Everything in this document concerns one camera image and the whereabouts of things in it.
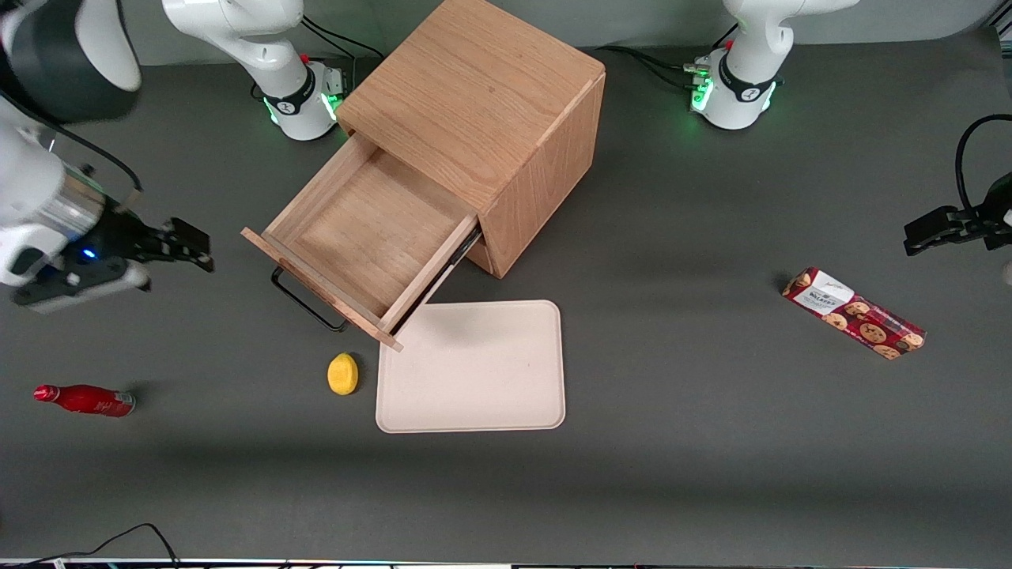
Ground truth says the red tartan cookie box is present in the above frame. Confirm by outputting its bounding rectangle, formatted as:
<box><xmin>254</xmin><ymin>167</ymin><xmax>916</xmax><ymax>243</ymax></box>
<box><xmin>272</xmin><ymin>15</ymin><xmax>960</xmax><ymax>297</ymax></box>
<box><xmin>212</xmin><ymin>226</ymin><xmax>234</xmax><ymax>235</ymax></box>
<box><xmin>781</xmin><ymin>267</ymin><xmax>927</xmax><ymax>361</ymax></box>

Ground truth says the red bottle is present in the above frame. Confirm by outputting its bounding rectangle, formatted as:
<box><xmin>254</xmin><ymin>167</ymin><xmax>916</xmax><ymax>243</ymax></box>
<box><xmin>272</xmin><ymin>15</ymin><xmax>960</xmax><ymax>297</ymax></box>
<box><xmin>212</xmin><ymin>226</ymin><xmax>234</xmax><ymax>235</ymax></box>
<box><xmin>33</xmin><ymin>384</ymin><xmax>137</xmax><ymax>418</ymax></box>

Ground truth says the yellow lemon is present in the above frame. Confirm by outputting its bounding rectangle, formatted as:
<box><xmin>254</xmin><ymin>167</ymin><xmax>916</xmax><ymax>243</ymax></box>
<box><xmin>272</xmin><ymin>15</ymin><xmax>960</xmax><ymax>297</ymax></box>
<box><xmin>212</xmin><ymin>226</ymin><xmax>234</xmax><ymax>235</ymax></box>
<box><xmin>327</xmin><ymin>352</ymin><xmax>360</xmax><ymax>396</ymax></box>

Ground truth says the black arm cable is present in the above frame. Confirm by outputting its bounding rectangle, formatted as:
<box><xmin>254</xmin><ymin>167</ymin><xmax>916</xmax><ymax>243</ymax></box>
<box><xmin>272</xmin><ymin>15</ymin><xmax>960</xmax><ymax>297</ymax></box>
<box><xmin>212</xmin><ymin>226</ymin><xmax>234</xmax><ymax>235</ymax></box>
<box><xmin>0</xmin><ymin>85</ymin><xmax>145</xmax><ymax>195</ymax></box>

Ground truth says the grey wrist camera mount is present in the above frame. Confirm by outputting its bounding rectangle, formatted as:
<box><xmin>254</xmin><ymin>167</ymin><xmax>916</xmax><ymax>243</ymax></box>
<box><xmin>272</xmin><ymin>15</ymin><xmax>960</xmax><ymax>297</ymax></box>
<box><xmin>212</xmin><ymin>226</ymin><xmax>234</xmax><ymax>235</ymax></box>
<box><xmin>12</xmin><ymin>261</ymin><xmax>153</xmax><ymax>315</ymax></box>

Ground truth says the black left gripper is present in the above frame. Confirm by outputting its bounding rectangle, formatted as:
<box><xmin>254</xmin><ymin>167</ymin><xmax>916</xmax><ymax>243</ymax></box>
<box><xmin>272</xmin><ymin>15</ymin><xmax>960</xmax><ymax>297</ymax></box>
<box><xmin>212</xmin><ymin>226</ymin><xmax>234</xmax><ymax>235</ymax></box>
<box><xmin>904</xmin><ymin>172</ymin><xmax>1012</xmax><ymax>255</ymax></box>

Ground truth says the black base cable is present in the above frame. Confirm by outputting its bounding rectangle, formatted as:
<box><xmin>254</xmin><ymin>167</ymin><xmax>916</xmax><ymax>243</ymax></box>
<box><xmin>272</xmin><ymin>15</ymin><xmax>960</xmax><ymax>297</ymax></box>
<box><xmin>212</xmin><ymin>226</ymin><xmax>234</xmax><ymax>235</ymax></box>
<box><xmin>631</xmin><ymin>54</ymin><xmax>706</xmax><ymax>91</ymax></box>
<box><xmin>595</xmin><ymin>44</ymin><xmax>706</xmax><ymax>77</ymax></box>
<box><xmin>300</xmin><ymin>14</ymin><xmax>387</xmax><ymax>62</ymax></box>

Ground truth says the black looped cable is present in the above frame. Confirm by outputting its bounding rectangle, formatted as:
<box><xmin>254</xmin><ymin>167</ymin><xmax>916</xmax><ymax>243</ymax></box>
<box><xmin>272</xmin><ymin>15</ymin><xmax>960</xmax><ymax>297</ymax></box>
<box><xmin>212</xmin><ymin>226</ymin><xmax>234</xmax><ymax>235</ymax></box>
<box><xmin>954</xmin><ymin>114</ymin><xmax>1012</xmax><ymax>216</ymax></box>

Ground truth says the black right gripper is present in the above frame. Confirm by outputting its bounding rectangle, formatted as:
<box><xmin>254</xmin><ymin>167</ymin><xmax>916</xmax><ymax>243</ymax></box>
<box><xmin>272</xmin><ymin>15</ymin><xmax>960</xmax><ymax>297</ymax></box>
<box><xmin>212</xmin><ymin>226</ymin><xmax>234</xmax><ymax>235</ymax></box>
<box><xmin>49</xmin><ymin>204</ymin><xmax>215</xmax><ymax>279</ymax></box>

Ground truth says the wooden drawer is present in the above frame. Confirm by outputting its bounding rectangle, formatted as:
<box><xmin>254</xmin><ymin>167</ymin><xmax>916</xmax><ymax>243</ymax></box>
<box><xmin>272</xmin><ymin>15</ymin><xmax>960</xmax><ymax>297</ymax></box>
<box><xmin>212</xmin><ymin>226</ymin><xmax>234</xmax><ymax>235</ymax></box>
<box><xmin>466</xmin><ymin>236</ymin><xmax>500</xmax><ymax>279</ymax></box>
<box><xmin>241</xmin><ymin>130</ymin><xmax>484</xmax><ymax>353</ymax></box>

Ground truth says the black table edge cable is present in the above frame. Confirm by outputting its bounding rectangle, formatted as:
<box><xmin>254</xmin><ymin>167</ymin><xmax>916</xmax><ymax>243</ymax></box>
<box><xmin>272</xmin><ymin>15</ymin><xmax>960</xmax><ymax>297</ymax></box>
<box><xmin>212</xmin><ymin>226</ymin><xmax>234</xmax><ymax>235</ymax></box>
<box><xmin>24</xmin><ymin>522</ymin><xmax>182</xmax><ymax>569</ymax></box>

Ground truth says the beige rectangular tray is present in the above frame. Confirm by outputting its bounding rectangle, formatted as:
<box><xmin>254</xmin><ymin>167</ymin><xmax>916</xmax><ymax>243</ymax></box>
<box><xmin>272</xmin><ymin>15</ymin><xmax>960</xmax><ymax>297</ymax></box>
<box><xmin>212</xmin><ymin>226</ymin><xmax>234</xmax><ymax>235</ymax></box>
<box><xmin>376</xmin><ymin>300</ymin><xmax>567</xmax><ymax>434</ymax></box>

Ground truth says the dark metal drawer handle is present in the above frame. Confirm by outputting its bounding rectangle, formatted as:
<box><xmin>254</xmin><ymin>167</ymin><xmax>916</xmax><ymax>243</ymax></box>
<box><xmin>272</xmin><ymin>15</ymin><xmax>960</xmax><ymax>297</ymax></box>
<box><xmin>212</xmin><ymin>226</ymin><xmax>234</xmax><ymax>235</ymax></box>
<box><xmin>270</xmin><ymin>266</ymin><xmax>350</xmax><ymax>333</ymax></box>
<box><xmin>449</xmin><ymin>229</ymin><xmax>483</xmax><ymax>268</ymax></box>

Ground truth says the wooden drawer cabinet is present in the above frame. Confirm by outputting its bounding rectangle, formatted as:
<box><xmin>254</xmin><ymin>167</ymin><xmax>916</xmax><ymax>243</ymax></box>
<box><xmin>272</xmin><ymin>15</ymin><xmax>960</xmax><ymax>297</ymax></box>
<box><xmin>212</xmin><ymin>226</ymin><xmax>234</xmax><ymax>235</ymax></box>
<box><xmin>336</xmin><ymin>0</ymin><xmax>607</xmax><ymax>279</ymax></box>

